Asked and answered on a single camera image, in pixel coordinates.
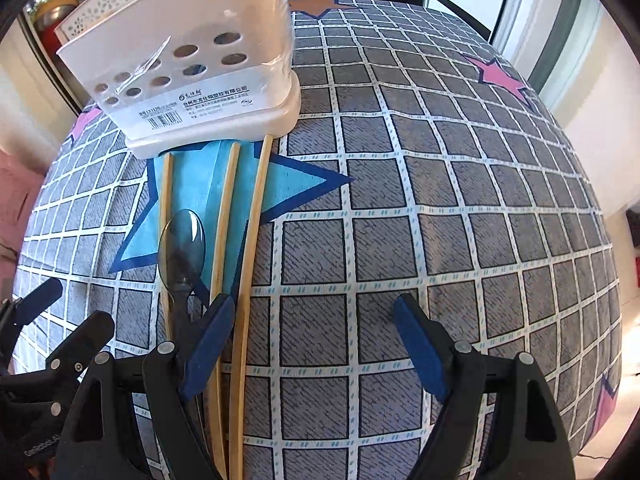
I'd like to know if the plain bamboo chopstick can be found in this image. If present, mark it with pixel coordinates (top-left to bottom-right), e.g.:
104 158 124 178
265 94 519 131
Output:
206 142 241 479
158 153 174 339
229 136 273 480

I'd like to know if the black-handled spoon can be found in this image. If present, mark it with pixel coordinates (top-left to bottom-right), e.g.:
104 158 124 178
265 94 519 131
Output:
166 209 206 350

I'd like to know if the grey checked tablecloth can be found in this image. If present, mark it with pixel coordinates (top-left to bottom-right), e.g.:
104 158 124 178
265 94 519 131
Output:
1 0 622 479

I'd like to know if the cream plastic utensil holder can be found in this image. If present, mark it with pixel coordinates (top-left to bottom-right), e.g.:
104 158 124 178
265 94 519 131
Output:
58 0 302 159

